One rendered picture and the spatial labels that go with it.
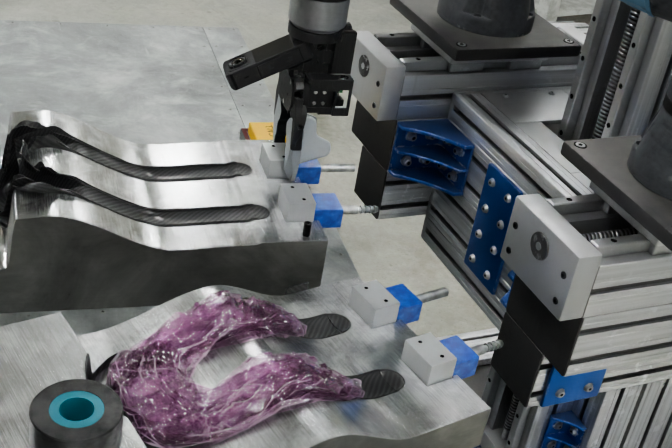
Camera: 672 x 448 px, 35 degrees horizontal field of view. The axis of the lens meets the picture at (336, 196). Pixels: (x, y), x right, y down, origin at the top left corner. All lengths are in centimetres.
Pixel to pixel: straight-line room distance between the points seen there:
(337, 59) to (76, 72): 64
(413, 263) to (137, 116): 136
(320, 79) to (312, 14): 9
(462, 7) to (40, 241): 73
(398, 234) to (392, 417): 194
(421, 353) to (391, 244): 183
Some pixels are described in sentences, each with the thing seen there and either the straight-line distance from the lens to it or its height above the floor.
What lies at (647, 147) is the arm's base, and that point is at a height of 108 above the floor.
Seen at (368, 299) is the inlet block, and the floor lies 88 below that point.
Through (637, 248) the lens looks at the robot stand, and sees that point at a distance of 127.
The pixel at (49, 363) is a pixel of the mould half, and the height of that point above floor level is 91.
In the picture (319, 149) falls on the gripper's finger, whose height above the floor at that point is 94.
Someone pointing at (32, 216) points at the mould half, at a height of 93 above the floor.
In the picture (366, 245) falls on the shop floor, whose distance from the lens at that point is 297.
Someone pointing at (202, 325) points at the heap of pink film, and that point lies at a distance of 112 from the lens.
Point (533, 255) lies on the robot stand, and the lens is 127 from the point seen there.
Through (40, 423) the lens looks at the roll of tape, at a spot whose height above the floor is 95.
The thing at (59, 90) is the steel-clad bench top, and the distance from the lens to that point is 181.
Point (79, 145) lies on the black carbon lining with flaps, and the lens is 140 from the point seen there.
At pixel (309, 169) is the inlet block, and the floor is 90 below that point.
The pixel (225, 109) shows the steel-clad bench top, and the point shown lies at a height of 80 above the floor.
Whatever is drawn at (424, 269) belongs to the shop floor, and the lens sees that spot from 292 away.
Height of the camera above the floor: 160
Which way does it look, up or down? 30 degrees down
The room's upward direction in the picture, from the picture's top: 10 degrees clockwise
